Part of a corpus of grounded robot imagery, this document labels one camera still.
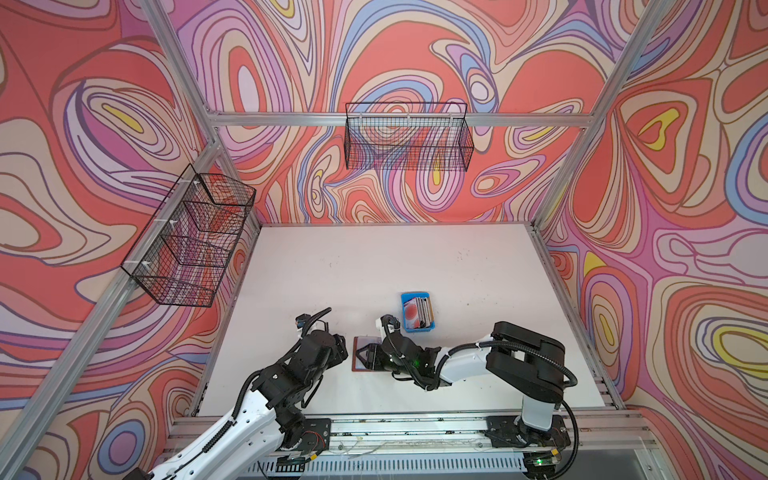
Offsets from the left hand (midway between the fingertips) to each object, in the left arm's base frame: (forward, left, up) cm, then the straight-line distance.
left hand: (344, 341), depth 81 cm
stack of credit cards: (+11, -22, -4) cm, 25 cm away
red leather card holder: (+3, -3, -7) cm, 9 cm away
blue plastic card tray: (+17, -19, -5) cm, 26 cm away
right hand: (-3, -5, -7) cm, 9 cm away
